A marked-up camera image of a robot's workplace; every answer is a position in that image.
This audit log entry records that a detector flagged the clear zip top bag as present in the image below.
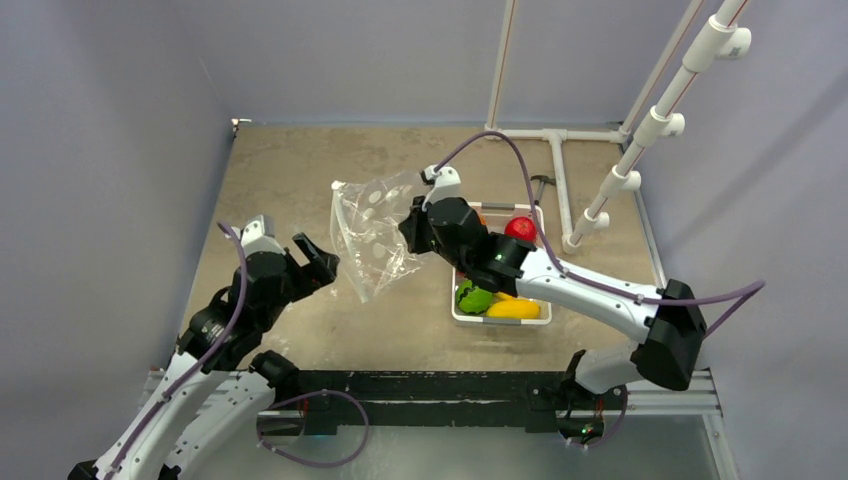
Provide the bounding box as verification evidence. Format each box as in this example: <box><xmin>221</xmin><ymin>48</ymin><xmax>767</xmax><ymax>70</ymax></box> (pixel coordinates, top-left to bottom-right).
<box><xmin>330</xmin><ymin>170</ymin><xmax>426</xmax><ymax>303</ymax></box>

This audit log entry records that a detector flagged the red apple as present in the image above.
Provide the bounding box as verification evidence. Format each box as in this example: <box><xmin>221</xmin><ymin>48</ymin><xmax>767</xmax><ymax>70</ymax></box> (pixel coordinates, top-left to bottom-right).
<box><xmin>504</xmin><ymin>217</ymin><xmax>538</xmax><ymax>243</ymax></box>

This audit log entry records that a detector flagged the green ridged squash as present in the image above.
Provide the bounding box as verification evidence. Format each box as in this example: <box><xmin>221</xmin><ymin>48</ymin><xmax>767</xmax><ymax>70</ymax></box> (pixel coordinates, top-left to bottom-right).
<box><xmin>455</xmin><ymin>279</ymin><xmax>494</xmax><ymax>315</ymax></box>

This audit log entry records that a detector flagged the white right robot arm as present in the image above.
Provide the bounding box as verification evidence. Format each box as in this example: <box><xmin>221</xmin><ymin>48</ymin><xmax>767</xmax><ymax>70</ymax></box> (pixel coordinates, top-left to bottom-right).
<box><xmin>399</xmin><ymin>197</ymin><xmax>706</xmax><ymax>407</ymax></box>

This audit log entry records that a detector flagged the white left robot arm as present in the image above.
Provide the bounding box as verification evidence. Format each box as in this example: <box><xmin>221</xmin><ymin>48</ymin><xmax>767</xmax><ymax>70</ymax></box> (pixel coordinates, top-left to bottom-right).
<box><xmin>68</xmin><ymin>224</ymin><xmax>339</xmax><ymax>479</ymax></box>

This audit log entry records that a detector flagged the white plastic basket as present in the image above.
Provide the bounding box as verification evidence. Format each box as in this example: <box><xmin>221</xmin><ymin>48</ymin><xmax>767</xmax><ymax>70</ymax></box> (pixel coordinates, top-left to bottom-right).
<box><xmin>450</xmin><ymin>202</ymin><xmax>552</xmax><ymax>326</ymax></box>

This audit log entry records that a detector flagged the yellow mango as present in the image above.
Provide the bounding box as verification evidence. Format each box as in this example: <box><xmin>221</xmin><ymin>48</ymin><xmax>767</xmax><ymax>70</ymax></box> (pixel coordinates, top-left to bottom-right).
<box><xmin>485</xmin><ymin>299</ymin><xmax>541</xmax><ymax>319</ymax></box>

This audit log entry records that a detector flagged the black hammer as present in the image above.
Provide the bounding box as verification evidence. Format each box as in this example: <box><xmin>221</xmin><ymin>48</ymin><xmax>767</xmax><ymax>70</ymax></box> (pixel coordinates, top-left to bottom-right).
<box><xmin>531</xmin><ymin>175</ymin><xmax>557</xmax><ymax>206</ymax></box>

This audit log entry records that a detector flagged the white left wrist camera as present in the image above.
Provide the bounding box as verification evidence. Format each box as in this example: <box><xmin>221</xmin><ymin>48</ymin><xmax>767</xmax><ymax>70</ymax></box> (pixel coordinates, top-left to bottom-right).
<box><xmin>240</xmin><ymin>214</ymin><xmax>281</xmax><ymax>257</ymax></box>

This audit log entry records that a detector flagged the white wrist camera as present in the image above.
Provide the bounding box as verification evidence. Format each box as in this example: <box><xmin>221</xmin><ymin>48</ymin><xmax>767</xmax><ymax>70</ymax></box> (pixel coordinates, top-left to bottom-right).
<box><xmin>240</xmin><ymin>214</ymin><xmax>281</xmax><ymax>257</ymax></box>
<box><xmin>421</xmin><ymin>165</ymin><xmax>461</xmax><ymax>207</ymax></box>

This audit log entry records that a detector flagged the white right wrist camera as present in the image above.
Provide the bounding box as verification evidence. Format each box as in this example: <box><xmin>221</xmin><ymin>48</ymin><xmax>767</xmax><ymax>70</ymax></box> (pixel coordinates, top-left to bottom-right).
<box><xmin>421</xmin><ymin>165</ymin><xmax>461</xmax><ymax>207</ymax></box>

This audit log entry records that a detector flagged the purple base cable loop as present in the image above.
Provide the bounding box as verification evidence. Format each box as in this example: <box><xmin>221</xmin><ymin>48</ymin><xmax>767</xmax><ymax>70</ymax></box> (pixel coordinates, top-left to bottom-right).
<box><xmin>255</xmin><ymin>389</ymin><xmax>370</xmax><ymax>470</ymax></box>

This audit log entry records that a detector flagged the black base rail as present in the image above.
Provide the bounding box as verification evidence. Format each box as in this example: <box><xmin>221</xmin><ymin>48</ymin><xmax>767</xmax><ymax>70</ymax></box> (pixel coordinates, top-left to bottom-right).
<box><xmin>142</xmin><ymin>368</ymin><xmax>722</xmax><ymax>439</ymax></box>

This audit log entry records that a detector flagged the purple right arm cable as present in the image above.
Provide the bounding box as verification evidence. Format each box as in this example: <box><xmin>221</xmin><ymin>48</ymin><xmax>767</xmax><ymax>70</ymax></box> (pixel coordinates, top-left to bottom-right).
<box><xmin>433</xmin><ymin>131</ymin><xmax>766</xmax><ymax>339</ymax></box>

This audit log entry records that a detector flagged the white pvc pipe frame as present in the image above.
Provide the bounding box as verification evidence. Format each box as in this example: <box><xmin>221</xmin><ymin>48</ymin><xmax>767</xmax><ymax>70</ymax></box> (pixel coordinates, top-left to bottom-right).
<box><xmin>484</xmin><ymin>1</ymin><xmax>751</xmax><ymax>254</ymax></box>

